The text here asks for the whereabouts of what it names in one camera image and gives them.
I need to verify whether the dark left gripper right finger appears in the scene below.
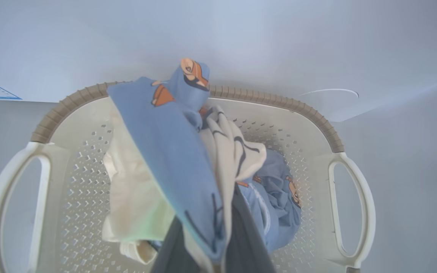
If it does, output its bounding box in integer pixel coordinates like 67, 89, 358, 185
226, 186, 277, 273

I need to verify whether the cream white garment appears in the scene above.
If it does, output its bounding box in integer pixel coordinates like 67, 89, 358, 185
102, 110, 177, 265

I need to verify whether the white front-load washing machine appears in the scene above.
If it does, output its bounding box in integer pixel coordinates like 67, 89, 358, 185
0, 0, 437, 122

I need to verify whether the blue bear-print garment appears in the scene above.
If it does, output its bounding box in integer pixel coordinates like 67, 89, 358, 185
107, 58, 302, 266

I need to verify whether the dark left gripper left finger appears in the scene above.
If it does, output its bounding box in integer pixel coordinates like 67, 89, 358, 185
151, 218, 189, 273

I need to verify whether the cream perforated laundry basket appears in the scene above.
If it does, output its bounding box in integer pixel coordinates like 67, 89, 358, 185
0, 81, 376, 273

